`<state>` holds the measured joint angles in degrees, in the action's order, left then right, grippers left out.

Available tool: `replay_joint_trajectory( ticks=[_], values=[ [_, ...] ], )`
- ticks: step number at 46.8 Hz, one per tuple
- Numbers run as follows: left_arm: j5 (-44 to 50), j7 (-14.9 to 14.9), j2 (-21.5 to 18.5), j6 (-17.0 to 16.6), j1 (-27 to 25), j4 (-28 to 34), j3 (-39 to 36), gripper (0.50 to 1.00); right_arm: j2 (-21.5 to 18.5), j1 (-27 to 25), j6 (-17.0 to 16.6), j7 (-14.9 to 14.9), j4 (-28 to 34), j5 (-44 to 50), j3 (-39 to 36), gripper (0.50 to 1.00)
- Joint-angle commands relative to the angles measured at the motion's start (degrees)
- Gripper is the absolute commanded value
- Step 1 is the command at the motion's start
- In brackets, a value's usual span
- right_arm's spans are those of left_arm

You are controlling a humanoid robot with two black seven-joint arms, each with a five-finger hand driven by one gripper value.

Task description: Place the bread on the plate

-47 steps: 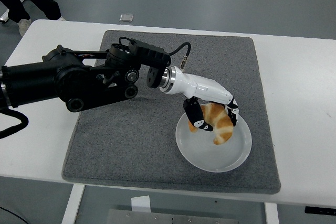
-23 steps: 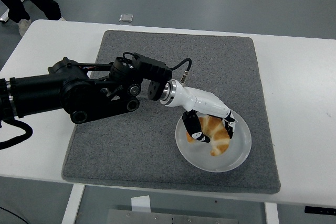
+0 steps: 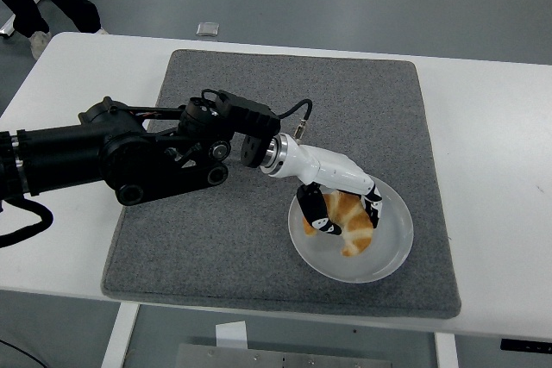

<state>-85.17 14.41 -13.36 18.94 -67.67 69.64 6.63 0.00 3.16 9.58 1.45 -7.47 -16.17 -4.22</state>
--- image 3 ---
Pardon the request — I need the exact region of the croissant bread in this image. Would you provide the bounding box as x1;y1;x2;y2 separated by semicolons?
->
301;190;375;258

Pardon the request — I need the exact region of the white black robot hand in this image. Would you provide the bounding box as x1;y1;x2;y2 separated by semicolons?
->
275;137;384;239

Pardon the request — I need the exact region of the light grey round plate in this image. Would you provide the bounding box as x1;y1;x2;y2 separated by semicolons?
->
287;169;415;284

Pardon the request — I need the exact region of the white table leg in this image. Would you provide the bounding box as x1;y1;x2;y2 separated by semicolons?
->
99;302;141;368
433;332;460;368

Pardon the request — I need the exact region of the grey felt mat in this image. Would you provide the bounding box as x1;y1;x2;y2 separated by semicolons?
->
101;48;462;321

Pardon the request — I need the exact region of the black table control panel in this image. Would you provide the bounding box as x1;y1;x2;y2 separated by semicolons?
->
500;338;552;353

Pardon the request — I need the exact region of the thin black floor cable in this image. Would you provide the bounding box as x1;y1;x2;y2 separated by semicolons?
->
0;337;42;368

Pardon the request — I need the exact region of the grey metal plate with screws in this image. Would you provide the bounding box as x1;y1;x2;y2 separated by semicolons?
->
175;343;392;368

